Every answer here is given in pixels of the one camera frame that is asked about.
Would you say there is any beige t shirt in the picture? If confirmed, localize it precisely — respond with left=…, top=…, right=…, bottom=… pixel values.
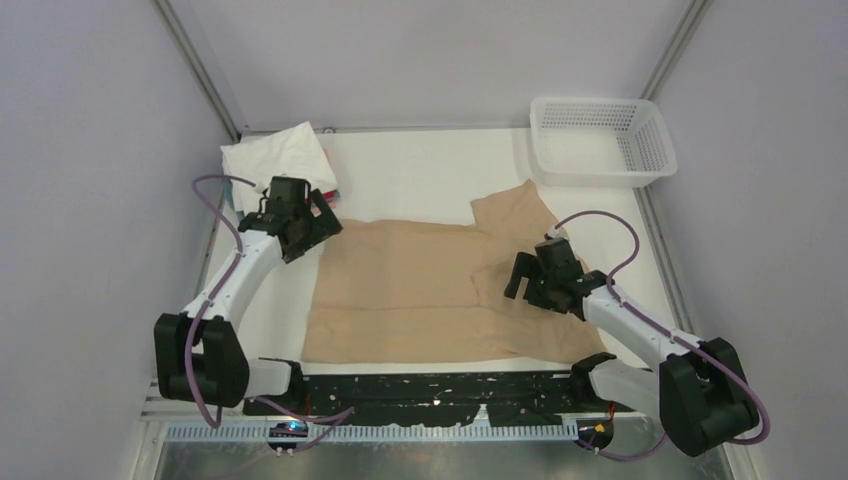
left=302, top=181, right=605, bottom=364

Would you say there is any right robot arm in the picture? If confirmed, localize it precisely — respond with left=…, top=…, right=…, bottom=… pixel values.
left=504, top=237, right=771, bottom=457

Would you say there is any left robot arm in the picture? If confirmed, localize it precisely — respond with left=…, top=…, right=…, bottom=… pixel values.
left=153, top=176, right=343, bottom=414

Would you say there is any white folded t shirt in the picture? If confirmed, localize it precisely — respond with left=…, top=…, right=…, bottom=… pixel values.
left=221, top=122, right=338, bottom=211

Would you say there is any blue-grey folded t shirt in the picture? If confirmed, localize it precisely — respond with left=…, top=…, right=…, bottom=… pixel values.
left=223, top=178, right=241, bottom=212

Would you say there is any white plastic basket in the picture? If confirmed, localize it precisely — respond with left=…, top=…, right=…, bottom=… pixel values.
left=529, top=97, right=678, bottom=189

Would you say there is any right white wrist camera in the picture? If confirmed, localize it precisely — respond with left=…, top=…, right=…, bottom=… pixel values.
left=544, top=227, right=564, bottom=240

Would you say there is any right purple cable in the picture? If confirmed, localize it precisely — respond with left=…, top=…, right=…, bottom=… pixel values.
left=546, top=210, right=772, bottom=463

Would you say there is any purple cable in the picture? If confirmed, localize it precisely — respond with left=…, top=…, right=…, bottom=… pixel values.
left=184, top=174, right=352, bottom=453
left=546, top=210, right=772, bottom=463

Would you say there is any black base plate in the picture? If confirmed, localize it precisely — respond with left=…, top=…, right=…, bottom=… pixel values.
left=269, top=370, right=610, bottom=427

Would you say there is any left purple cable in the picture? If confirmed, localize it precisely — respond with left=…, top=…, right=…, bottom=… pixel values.
left=184, top=174, right=352, bottom=453

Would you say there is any aluminium front rail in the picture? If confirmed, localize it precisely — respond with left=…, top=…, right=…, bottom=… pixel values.
left=140, top=370, right=745, bottom=444

